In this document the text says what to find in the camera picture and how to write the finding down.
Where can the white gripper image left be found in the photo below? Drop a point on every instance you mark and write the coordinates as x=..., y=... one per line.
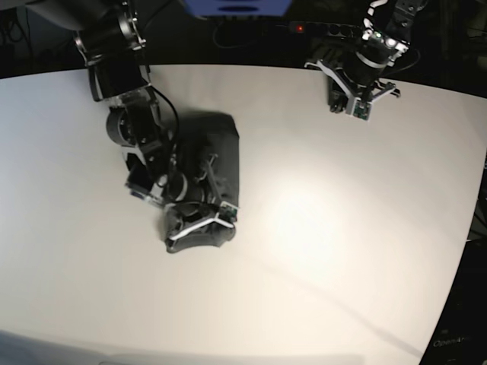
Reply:
x=202, y=202

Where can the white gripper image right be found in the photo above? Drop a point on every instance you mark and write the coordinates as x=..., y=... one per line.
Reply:
x=352, y=98

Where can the dark grey T-shirt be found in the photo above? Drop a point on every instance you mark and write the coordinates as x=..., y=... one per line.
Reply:
x=202, y=133

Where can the black power strip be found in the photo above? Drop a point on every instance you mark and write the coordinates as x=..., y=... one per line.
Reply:
x=320, y=29

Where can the blue plastic box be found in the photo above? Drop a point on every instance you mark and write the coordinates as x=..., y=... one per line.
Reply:
x=217, y=8

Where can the black OpenArm case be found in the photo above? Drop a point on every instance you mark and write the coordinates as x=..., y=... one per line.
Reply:
x=460, y=335

